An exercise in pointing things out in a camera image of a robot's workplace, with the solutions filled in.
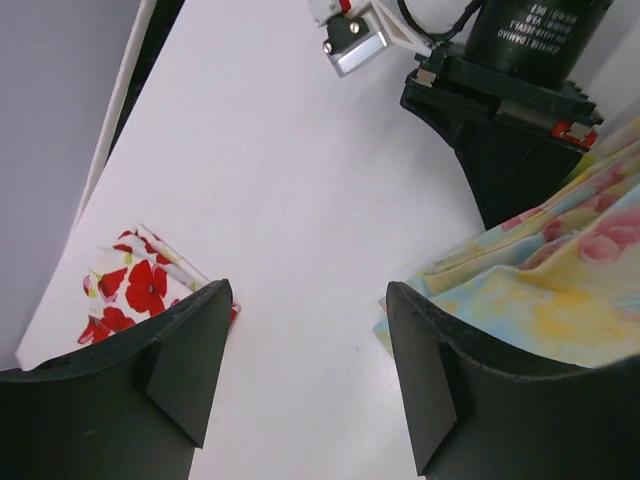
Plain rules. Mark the pastel floral skirt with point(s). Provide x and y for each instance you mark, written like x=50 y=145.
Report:
x=560 y=280

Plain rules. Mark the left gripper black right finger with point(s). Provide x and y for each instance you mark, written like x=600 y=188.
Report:
x=479 y=408

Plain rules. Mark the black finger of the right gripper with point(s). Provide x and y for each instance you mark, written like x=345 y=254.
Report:
x=509 y=170

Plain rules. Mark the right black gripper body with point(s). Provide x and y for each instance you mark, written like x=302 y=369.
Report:
x=449 y=83

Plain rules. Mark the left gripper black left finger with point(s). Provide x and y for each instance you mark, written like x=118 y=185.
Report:
x=133 y=406

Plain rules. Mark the red poppy print skirt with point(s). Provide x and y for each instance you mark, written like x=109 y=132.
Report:
x=137 y=277

